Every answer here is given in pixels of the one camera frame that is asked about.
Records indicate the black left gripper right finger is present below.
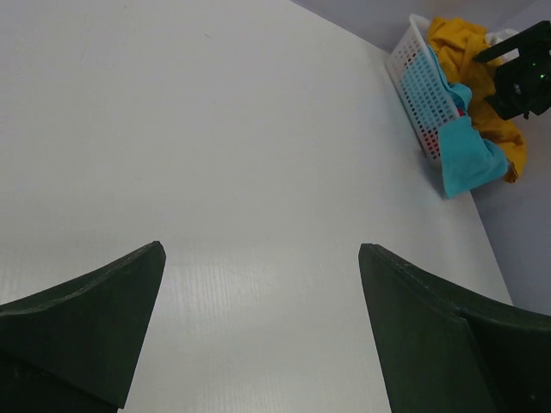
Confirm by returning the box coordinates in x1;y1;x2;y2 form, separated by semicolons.
358;243;550;412

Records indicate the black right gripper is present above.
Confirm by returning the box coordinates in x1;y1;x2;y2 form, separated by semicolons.
474;21;550;120

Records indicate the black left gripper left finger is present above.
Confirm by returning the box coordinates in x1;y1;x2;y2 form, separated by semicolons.
1;241;166;410

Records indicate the yellow t shirt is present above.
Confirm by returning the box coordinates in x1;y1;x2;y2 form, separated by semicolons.
427;17;527;183

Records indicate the white t shirt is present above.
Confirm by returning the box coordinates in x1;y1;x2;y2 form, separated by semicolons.
486;28;519;64

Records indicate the white plastic laundry basket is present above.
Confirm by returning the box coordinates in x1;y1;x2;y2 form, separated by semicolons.
386;14;460;168

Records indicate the turquoise t shirt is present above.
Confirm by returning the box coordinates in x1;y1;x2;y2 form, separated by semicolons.
438;71;509;198

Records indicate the red t shirt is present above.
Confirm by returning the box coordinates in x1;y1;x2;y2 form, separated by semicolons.
423;130;439;154

